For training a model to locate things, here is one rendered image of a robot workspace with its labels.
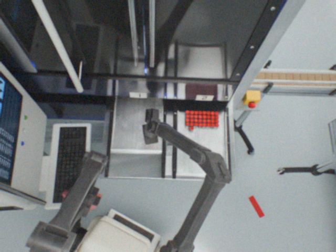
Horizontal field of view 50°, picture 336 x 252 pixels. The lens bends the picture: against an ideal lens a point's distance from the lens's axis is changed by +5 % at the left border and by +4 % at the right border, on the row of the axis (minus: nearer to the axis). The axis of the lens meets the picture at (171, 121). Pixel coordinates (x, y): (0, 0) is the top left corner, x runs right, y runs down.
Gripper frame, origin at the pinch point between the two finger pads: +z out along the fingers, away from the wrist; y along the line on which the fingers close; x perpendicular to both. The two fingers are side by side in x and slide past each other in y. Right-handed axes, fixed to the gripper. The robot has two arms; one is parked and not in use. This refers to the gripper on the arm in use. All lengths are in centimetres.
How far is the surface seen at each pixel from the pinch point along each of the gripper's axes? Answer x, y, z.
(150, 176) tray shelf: 3.4, -19.8, 2.6
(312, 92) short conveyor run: -93, 9, 5
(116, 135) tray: 17.1, 5.3, 4.9
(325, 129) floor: -143, -3, 95
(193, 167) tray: -19.4, -19.5, 2.8
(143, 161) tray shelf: 5.6, -11.3, 3.5
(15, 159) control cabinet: 57, -3, -24
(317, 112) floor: -142, 12, 97
